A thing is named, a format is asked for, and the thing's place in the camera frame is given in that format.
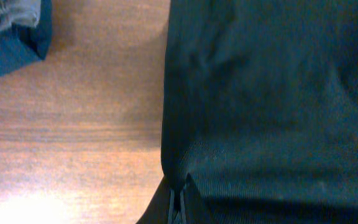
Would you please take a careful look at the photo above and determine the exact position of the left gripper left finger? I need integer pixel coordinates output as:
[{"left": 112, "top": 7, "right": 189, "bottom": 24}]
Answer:
[{"left": 137, "top": 177, "right": 175, "bottom": 224}]

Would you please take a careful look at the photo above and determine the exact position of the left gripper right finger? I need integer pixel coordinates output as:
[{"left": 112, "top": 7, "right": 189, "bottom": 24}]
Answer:
[{"left": 180, "top": 174, "right": 216, "bottom": 224}]

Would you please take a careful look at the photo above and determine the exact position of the black t-shirt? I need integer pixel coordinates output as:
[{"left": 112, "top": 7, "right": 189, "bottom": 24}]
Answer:
[{"left": 161, "top": 0, "right": 358, "bottom": 223}]

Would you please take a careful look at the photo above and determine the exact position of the navy blue folded garment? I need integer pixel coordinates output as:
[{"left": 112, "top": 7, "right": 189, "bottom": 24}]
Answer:
[{"left": 0, "top": 0, "right": 52, "bottom": 77}]

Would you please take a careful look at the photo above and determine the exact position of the grey folded garment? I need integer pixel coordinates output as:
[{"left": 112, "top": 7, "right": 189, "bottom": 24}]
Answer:
[{"left": 0, "top": 0, "right": 42, "bottom": 33}]

